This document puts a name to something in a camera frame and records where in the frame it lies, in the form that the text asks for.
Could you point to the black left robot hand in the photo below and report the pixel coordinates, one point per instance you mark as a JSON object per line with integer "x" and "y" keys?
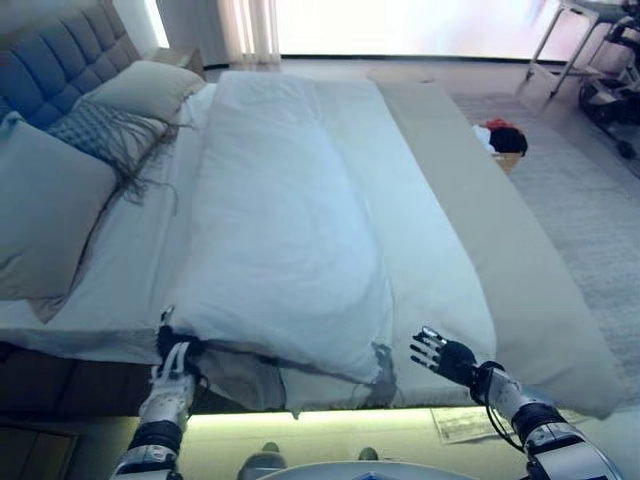
{"x": 177, "y": 355}

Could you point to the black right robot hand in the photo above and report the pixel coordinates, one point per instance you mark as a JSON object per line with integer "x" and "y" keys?
{"x": 455, "y": 360}

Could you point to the white duvet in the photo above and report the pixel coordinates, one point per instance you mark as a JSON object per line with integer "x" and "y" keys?
{"x": 280, "y": 225}

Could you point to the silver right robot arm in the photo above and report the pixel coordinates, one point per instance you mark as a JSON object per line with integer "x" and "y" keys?
{"x": 545, "y": 430}

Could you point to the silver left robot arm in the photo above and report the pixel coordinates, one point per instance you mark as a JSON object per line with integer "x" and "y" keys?
{"x": 155, "y": 430}

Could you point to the white bed sheet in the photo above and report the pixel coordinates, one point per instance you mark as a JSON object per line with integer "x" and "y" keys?
{"x": 145, "y": 270}

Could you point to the white textured fringed blanket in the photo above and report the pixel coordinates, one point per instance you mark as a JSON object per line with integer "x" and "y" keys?
{"x": 430, "y": 250}

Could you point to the dark right robot foot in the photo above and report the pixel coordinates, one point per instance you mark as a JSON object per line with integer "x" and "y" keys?
{"x": 369, "y": 452}

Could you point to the dark robot foot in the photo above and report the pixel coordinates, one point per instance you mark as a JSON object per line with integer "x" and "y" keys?
{"x": 270, "y": 447}
{"x": 369, "y": 452}

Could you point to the dark left robot foot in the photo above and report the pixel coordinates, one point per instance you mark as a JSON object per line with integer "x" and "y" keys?
{"x": 270, "y": 447}

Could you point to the large wooden nightstand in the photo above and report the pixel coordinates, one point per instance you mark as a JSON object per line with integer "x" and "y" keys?
{"x": 35, "y": 450}

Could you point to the large beige pillow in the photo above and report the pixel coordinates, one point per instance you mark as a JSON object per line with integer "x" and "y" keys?
{"x": 45, "y": 215}

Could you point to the cardboard box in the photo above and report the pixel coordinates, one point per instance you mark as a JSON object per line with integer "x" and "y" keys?
{"x": 506, "y": 164}

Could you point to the grey area rug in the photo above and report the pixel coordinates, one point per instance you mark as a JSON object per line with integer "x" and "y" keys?
{"x": 590, "y": 200}

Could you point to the white garment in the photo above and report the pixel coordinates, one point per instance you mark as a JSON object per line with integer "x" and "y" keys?
{"x": 481, "y": 137}

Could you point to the black garment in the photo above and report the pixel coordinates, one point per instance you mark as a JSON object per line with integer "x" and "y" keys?
{"x": 509, "y": 141}

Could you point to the grey woven fringed cushion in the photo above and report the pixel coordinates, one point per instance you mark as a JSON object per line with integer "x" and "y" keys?
{"x": 100, "y": 132}

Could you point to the red garment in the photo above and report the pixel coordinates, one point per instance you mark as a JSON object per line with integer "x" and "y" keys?
{"x": 495, "y": 123}

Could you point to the small beige pillow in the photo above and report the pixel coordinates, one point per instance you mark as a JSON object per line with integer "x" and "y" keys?
{"x": 150, "y": 87}

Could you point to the small wooden nightstand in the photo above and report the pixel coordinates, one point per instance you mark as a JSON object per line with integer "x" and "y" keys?
{"x": 185, "y": 60}

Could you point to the black wheeled machine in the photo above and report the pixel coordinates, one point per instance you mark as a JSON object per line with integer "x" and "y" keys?
{"x": 610, "y": 95}

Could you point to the grey tufted headboard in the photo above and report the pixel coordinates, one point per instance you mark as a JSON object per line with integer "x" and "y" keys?
{"x": 55, "y": 55}

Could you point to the beige curtain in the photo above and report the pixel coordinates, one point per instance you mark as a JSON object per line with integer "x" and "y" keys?
{"x": 250, "y": 25}

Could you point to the dark brown bed frame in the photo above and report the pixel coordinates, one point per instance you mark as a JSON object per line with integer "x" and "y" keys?
{"x": 75, "y": 380}

